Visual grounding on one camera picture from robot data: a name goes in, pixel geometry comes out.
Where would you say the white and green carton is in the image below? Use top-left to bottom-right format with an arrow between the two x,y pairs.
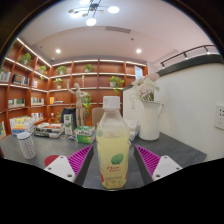
63,113 -> 75,136

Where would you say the white jug vase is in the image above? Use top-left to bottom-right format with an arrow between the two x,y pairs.
138,100 -> 165,142

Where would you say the dark book stack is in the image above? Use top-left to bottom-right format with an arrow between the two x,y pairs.
33,121 -> 65,139

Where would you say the black track light rail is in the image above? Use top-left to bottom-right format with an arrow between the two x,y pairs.
159,44 -> 221,69

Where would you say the white cup with triangle pattern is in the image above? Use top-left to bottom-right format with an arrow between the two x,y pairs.
16,131 -> 37,160

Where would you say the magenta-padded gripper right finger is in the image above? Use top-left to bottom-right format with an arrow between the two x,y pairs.
133,143 -> 184,186

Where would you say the ceiling air vent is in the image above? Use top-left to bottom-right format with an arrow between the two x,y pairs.
105,25 -> 132,34

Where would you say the wooden wall shelf unit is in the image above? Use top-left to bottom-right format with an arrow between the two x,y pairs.
0,36 -> 149,138

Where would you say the white wall socket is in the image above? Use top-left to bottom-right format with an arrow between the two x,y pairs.
214,103 -> 224,131

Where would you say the multi-bulb ceiling lamp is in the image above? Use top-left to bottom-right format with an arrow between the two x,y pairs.
68,0 -> 121,27

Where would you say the wooden artist mannequin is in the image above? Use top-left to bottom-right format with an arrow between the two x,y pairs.
65,78 -> 90,128

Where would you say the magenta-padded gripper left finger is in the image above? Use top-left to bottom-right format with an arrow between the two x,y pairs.
43,144 -> 95,188

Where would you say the yellow juice bottle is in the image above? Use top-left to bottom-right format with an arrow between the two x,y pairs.
95,95 -> 131,191

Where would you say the green and white box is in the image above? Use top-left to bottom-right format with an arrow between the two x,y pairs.
74,125 -> 97,145

